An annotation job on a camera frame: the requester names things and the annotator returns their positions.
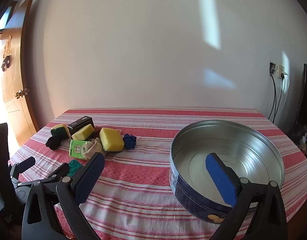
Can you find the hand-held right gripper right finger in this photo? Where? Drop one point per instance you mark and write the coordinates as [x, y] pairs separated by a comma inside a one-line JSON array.
[[221, 180]]

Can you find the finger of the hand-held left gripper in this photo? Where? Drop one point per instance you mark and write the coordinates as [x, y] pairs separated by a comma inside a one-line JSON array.
[[59, 172], [24, 164]]

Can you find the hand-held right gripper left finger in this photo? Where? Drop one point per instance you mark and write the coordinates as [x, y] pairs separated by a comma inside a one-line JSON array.
[[89, 177]]

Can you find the yellow green scouring sponge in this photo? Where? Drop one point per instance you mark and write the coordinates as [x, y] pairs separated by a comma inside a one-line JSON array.
[[74, 167], [82, 133], [111, 141], [62, 127]]

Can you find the green tissue packet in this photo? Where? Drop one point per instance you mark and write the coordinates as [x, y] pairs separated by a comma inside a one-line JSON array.
[[77, 149]]

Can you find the black sock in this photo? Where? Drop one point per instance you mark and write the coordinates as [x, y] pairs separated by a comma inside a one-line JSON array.
[[53, 143]]

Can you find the beige snack packet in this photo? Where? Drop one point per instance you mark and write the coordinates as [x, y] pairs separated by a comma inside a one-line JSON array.
[[94, 148]]

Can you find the round metal tin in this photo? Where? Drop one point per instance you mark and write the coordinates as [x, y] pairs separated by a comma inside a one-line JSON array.
[[191, 155]]

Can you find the black box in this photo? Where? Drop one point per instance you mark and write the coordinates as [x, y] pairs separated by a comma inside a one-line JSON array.
[[79, 123]]

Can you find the blue scrunchie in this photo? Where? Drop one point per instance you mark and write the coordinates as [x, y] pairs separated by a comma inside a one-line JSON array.
[[129, 141]]

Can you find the red striped cloth-covered desktop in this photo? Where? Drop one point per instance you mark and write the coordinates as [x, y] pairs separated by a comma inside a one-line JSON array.
[[143, 175]]

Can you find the wooden door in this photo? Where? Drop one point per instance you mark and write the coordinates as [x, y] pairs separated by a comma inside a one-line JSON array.
[[16, 120]]

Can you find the brass door knob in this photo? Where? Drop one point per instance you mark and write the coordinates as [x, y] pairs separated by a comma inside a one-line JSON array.
[[18, 94]]

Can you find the brass door latch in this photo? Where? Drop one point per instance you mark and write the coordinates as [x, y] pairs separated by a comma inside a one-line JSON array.
[[27, 90]]

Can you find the dark wooden television stand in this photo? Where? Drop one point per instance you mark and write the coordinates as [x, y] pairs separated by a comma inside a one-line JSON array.
[[292, 133]]

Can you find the black door ornament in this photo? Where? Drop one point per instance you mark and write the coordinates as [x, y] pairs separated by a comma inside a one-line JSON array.
[[6, 63]]

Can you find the gold door ornament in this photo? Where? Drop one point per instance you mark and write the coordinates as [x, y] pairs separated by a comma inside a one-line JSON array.
[[8, 46]]

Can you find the dark wall outlet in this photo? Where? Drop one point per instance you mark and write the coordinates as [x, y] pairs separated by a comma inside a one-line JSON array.
[[273, 67]]

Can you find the white wall outlet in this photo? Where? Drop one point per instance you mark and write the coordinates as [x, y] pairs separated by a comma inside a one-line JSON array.
[[281, 71]]

